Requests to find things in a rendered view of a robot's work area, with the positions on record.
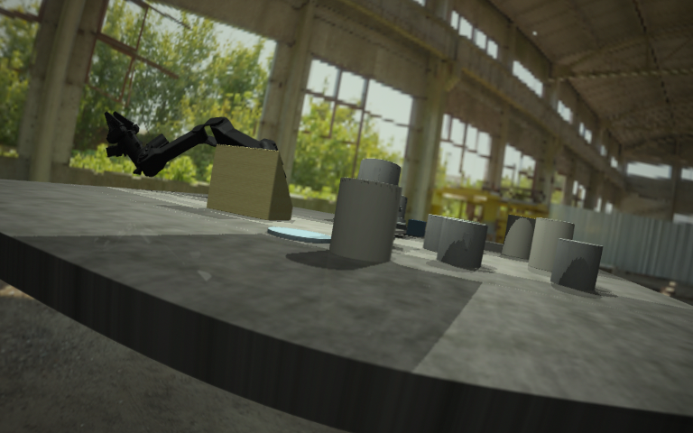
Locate light blue block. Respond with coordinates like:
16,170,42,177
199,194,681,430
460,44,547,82
406,219,426,237

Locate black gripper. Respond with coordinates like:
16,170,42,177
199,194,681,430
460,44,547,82
104,111,143,157

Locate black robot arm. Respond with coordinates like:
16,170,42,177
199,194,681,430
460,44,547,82
106,117,278,177

